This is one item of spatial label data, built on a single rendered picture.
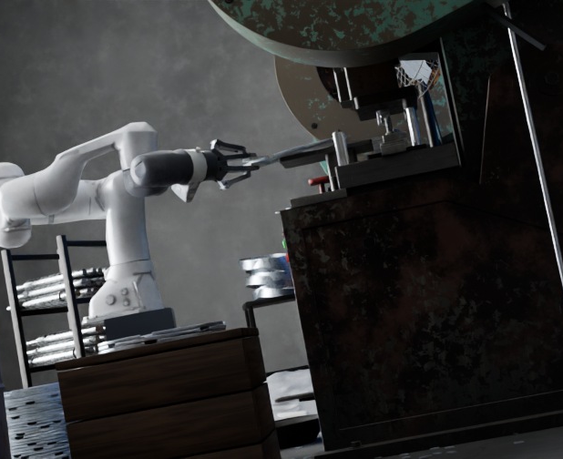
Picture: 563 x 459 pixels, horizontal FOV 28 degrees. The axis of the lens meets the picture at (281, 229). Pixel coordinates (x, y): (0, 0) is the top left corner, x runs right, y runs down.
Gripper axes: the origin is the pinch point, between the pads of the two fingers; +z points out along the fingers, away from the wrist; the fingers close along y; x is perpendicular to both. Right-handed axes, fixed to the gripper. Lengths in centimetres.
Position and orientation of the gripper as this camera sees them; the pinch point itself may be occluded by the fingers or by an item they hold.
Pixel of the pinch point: (256, 161)
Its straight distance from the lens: 296.4
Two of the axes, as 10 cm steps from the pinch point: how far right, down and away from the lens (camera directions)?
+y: -2.0, -9.8, 0.6
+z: 6.9, -1.0, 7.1
